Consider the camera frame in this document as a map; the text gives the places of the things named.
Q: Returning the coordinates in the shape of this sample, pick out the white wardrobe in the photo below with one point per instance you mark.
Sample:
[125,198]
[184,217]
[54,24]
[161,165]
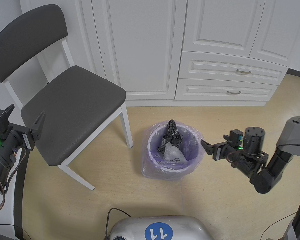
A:
[145,34]

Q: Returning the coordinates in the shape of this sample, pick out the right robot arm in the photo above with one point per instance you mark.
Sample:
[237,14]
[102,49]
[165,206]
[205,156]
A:
[255,139]

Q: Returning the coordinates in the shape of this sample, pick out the pale grey trash bin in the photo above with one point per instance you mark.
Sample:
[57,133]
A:
[170,169]

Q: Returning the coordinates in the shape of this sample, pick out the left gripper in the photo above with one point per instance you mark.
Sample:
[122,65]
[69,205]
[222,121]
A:
[7,146]

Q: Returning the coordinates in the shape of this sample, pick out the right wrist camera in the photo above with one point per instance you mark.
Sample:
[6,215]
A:
[236,136]

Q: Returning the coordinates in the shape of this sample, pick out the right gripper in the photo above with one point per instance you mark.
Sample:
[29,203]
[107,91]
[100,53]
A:
[218,152]

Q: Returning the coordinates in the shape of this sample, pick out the purple plastic bag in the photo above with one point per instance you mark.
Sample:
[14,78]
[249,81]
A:
[191,151]

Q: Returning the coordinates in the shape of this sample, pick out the black plastic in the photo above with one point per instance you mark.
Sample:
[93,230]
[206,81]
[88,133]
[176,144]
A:
[171,134]

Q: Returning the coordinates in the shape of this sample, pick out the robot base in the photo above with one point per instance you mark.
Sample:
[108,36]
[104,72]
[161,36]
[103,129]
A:
[160,229]

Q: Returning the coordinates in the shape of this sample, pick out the dark grey white chair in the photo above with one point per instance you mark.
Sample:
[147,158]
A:
[72,109]

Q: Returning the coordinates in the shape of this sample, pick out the clear printed wrapper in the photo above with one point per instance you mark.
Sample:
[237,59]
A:
[173,154]

